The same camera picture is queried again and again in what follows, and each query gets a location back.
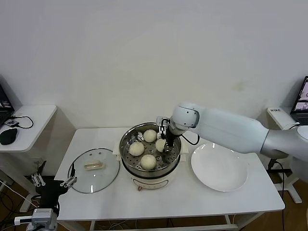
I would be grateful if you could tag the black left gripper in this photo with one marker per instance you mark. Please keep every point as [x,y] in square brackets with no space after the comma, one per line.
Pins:
[50,191]

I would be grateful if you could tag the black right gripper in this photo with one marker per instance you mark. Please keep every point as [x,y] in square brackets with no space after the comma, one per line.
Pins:
[170,136]

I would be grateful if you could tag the white steamed baozi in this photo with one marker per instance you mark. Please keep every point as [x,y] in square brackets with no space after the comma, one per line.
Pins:
[149,136]
[136,148]
[148,161]
[160,145]

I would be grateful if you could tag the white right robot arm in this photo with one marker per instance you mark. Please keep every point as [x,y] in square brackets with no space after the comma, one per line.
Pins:
[228,130]

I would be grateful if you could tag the stainless steel steamer basket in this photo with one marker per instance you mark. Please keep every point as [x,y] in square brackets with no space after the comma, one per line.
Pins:
[124,146]

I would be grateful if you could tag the white rounded side table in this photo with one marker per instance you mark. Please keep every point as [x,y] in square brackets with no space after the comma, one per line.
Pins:
[36,125]

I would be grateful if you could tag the white round plate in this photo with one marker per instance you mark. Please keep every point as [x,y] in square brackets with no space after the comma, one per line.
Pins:
[216,168]

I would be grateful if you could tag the black computer mouse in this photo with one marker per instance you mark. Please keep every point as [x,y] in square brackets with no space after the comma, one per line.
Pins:
[9,136]

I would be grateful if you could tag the small black white usb hub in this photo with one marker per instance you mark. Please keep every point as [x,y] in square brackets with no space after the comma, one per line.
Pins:
[10,123]

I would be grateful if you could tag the laptop screen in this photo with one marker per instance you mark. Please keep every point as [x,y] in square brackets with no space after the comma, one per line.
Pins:
[4,103]

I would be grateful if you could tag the black laptop with pink screen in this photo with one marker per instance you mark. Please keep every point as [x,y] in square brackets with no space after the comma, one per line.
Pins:
[302,101]

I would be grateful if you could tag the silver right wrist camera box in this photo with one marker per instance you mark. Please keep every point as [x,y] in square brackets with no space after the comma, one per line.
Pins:
[162,121]

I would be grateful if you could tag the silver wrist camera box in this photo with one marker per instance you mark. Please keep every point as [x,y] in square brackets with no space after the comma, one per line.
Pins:
[162,121]
[43,214]

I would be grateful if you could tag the white wall socket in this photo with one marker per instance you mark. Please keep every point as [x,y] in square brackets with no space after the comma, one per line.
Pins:
[38,160]

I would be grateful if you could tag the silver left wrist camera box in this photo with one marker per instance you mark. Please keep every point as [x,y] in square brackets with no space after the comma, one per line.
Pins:
[43,214]

